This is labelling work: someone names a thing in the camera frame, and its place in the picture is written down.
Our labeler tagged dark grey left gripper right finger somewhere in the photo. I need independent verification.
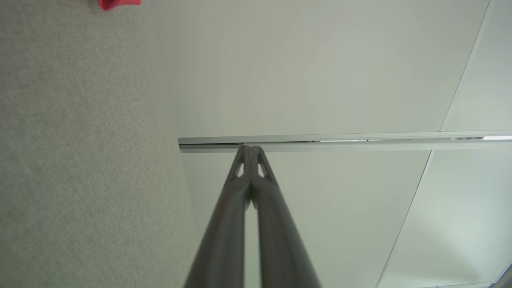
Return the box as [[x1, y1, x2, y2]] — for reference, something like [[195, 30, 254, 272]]
[[250, 146, 322, 288]]

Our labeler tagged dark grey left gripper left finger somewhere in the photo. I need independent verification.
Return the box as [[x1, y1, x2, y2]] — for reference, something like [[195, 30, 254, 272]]
[[184, 145, 252, 288]]

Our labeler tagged red white basketball jersey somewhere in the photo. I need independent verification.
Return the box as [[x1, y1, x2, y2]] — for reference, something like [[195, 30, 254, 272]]
[[97, 0, 141, 11]]

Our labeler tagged grey partition post with slot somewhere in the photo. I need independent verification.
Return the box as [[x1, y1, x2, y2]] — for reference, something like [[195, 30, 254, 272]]
[[178, 130, 512, 153]]

